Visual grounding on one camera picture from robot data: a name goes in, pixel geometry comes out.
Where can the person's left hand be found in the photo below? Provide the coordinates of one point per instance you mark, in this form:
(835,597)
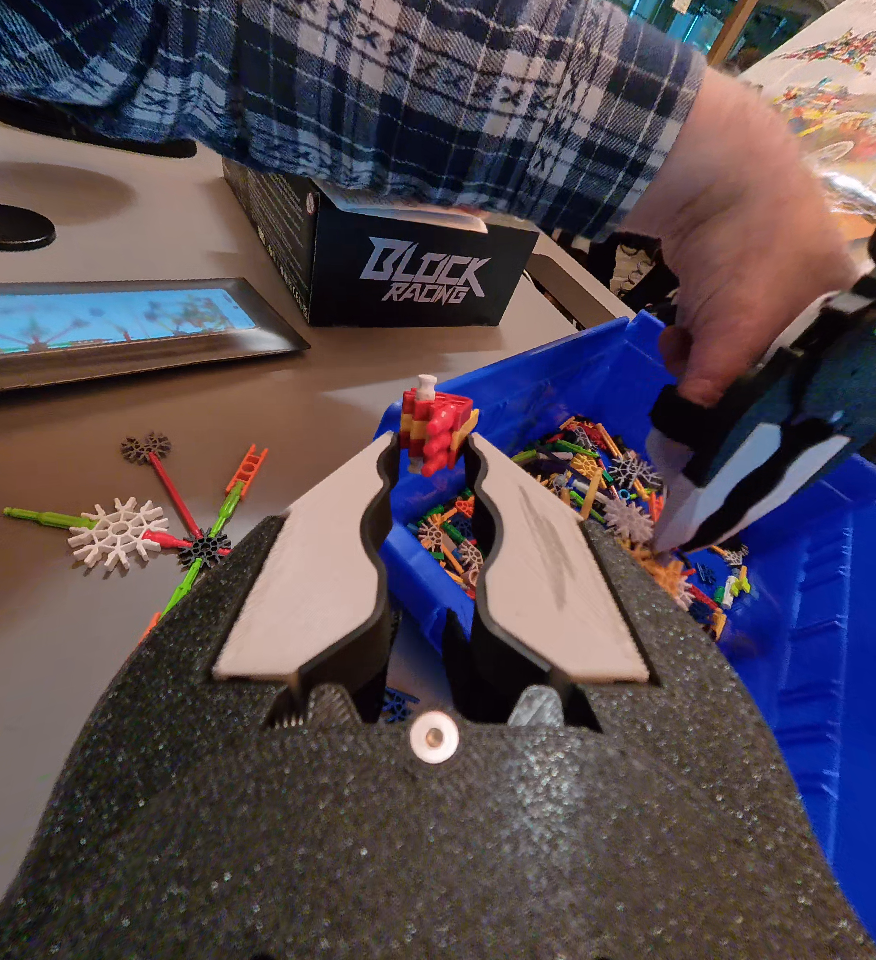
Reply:
(745,240)

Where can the person's left forearm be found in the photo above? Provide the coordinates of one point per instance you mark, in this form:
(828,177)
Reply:
(333,82)

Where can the blue plastic bin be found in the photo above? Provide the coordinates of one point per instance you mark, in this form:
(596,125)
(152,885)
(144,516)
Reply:
(843,637)

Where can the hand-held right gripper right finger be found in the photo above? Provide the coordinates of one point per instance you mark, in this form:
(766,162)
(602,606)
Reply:
(565,600)

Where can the clear toy parts bag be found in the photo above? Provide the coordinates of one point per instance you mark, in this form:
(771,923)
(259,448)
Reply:
(843,112)

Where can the black framed tablet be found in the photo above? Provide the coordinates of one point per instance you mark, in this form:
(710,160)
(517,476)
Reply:
(107,315)

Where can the red yellow toy connector assembly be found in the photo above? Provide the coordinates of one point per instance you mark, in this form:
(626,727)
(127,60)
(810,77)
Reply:
(438,431)

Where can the short white toy rod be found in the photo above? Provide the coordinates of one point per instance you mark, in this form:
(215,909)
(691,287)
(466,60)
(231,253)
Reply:
(426,386)

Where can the black cardboard box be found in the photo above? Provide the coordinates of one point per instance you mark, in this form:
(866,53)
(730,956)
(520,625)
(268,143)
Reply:
(408,277)

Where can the flat star toy rod model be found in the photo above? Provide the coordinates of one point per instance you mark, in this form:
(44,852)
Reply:
(119,534)

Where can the pile of colourful toy pieces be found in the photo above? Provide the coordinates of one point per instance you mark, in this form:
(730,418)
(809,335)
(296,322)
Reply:
(580,465)

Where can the black oval object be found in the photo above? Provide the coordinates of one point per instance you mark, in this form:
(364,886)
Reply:
(2,225)

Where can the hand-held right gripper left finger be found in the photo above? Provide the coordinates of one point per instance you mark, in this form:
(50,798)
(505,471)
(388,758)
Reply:
(303,600)

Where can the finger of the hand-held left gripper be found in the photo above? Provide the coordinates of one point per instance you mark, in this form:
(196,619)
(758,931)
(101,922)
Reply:
(790,480)
(674,495)

